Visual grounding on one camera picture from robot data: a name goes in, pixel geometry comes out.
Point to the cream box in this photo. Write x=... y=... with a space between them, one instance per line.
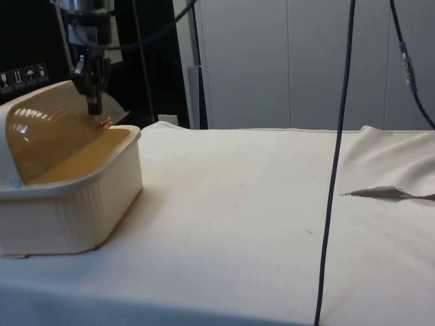
x=85 y=210

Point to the pale locker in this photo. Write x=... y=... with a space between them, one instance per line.
x=244 y=61
x=370 y=88

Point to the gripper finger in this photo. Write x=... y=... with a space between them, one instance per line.
x=96 y=102
x=79 y=76

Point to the rounded box lid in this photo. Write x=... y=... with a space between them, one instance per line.
x=51 y=136

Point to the black cabinet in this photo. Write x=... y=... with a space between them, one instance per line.
x=27 y=37

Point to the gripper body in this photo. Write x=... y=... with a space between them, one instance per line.
x=102 y=29

